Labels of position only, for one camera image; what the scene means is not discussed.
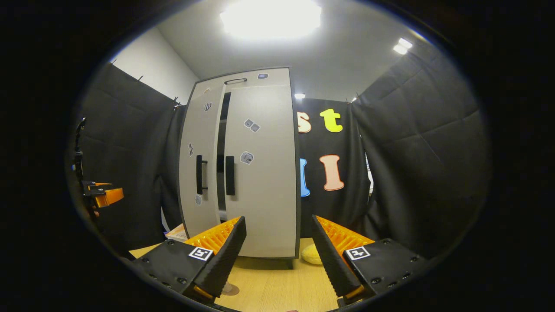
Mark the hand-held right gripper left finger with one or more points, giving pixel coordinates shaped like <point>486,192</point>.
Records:
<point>221,264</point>

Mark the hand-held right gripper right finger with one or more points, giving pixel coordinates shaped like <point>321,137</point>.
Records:
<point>331,264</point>

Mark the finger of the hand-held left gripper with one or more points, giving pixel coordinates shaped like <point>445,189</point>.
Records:
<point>110,197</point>
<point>104,184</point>

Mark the round brown coaster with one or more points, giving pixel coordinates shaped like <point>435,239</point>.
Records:
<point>234,290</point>

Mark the grey cabinet door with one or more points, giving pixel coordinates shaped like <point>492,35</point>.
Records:
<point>269,195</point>
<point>195,130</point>

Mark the grey cabinet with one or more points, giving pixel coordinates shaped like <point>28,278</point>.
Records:
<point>223,138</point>

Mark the grey cabinet drawer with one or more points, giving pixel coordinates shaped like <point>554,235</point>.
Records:
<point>277,82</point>

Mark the quilted black backdrop cloth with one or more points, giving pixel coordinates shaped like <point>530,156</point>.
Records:
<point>425,164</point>
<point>130,143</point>

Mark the beige book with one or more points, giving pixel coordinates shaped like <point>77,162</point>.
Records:
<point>177,234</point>

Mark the large ceiling light panel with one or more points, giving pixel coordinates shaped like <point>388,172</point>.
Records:
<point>271,17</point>

